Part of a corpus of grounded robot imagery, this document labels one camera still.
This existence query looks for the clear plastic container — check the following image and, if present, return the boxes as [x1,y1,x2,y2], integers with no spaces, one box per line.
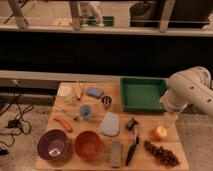
[57,85,72,97]

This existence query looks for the brown pine cone cluster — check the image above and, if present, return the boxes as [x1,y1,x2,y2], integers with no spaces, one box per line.
[143,140,180,167]

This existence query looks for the gray sharpening stone block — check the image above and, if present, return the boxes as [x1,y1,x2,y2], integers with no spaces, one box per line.
[110,141,122,168]

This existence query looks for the blue small cup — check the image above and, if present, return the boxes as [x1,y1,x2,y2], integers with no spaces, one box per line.
[79,104,92,120]

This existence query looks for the black brush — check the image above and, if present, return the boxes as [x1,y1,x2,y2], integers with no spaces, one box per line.
[125,118,138,131]

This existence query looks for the orange chili pepper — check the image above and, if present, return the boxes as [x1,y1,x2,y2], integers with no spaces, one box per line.
[53,118,73,132]

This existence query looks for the green plastic tray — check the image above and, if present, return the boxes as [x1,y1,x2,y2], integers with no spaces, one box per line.
[120,77,168,113]

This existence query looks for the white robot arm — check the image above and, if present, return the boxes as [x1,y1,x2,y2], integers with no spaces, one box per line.
[159,66,213,117]

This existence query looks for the metal whisk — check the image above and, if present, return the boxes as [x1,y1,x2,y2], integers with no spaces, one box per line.
[53,105,79,121]

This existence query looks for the orange bowl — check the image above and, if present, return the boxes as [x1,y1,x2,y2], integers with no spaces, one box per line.
[74,130,101,160]

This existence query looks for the orange round fruit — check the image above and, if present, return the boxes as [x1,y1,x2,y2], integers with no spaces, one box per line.
[153,126,168,140]

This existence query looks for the purple bowl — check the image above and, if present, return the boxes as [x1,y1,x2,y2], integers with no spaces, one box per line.
[37,129,69,161]

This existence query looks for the black power cables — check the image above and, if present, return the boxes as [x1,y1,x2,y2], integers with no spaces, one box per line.
[0,79,34,156]

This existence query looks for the small metal cup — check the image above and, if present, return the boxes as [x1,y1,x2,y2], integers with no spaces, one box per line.
[101,96,112,109]

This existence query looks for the blue folded cloth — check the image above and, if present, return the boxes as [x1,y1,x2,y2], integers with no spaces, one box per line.
[98,112,120,137]

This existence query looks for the black handled knife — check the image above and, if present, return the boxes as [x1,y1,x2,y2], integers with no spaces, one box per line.
[125,128,140,166]

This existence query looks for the blue sponge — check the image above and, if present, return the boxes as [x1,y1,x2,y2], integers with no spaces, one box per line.
[86,87,103,99]

